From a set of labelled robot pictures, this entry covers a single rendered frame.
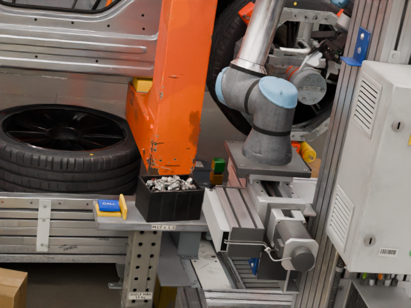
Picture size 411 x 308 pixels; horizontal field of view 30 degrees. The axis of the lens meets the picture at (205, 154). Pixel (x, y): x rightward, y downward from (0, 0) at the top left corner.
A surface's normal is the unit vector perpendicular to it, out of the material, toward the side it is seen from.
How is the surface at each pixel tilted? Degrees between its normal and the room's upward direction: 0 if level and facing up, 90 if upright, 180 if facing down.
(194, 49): 90
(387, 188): 90
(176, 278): 0
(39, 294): 0
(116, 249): 90
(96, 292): 0
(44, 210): 90
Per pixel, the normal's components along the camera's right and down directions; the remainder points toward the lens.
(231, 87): -0.62, -0.07
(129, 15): 0.23, 0.38
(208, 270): 0.14, -0.92
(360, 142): -0.98, -0.07
